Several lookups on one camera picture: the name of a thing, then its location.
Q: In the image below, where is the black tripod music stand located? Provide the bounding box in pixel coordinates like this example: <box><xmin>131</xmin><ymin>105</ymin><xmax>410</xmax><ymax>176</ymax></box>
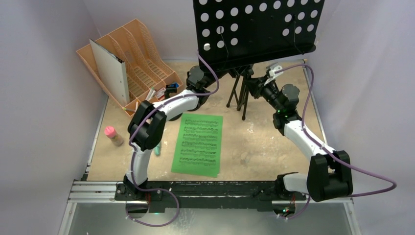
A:
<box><xmin>192</xmin><ymin>0</ymin><xmax>326</xmax><ymax>121</ymax></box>

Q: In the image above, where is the black mic stand for pink mic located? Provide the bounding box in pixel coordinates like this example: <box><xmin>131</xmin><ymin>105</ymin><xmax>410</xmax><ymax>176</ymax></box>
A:
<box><xmin>164</xmin><ymin>84</ymin><xmax>178</xmax><ymax>99</ymax></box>

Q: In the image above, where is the mint green toy microphone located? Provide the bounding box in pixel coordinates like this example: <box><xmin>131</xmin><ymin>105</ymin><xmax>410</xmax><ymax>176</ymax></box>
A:
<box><xmin>154</xmin><ymin>142</ymin><xmax>161</xmax><ymax>157</ymax></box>

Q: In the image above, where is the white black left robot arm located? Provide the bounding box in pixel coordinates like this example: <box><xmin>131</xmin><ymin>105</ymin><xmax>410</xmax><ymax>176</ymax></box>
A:
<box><xmin>123</xmin><ymin>66</ymin><xmax>228</xmax><ymax>200</ymax></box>

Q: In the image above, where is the red white staples box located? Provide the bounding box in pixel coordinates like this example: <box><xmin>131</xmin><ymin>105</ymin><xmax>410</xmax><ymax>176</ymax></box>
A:
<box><xmin>155</xmin><ymin>88</ymin><xmax>166</xmax><ymax>100</ymax></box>

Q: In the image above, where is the orange plastic file organizer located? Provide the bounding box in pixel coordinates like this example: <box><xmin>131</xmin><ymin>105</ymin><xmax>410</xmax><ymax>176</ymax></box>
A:
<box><xmin>77</xmin><ymin>19</ymin><xmax>185</xmax><ymax>109</ymax></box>

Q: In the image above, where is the green capped marker middle slot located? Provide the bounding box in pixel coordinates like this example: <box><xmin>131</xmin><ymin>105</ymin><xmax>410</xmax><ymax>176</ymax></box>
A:
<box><xmin>144</xmin><ymin>87</ymin><xmax>156</xmax><ymax>104</ymax></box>

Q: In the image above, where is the grey binder folder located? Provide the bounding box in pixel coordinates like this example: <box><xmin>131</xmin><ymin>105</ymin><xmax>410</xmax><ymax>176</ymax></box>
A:
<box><xmin>90</xmin><ymin>39</ymin><xmax>130</xmax><ymax>106</ymax></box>

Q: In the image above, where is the pink capped bottle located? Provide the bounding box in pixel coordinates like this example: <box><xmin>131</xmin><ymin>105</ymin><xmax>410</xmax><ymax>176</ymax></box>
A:
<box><xmin>104</xmin><ymin>126</ymin><xmax>124</xmax><ymax>146</ymax></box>

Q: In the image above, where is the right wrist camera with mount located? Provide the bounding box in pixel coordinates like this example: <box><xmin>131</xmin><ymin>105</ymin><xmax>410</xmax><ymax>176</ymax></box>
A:
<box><xmin>264</xmin><ymin>63</ymin><xmax>283</xmax><ymax>86</ymax></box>

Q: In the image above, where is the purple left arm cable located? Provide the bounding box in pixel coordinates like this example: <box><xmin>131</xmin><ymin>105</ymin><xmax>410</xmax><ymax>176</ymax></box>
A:
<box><xmin>128</xmin><ymin>50</ymin><xmax>220</xmax><ymax>195</ymax></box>

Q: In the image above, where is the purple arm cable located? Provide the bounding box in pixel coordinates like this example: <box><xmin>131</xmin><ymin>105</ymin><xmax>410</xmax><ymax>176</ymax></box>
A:
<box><xmin>128</xmin><ymin>50</ymin><xmax>220</xmax><ymax>195</ymax></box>
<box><xmin>276</xmin><ymin>64</ymin><xmax>397</xmax><ymax>198</ymax></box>

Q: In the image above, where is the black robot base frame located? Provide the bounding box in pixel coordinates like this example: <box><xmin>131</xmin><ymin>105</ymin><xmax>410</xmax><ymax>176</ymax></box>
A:
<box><xmin>115</xmin><ymin>180</ymin><xmax>306</xmax><ymax>214</ymax></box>

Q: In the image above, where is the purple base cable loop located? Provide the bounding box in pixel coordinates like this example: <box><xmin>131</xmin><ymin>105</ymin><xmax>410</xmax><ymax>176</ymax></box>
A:
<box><xmin>125</xmin><ymin>189</ymin><xmax>181</xmax><ymax>228</ymax></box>

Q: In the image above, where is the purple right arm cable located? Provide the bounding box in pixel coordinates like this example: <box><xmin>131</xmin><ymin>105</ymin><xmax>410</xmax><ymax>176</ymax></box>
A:
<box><xmin>276</xmin><ymin>64</ymin><xmax>397</xmax><ymax>198</ymax></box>

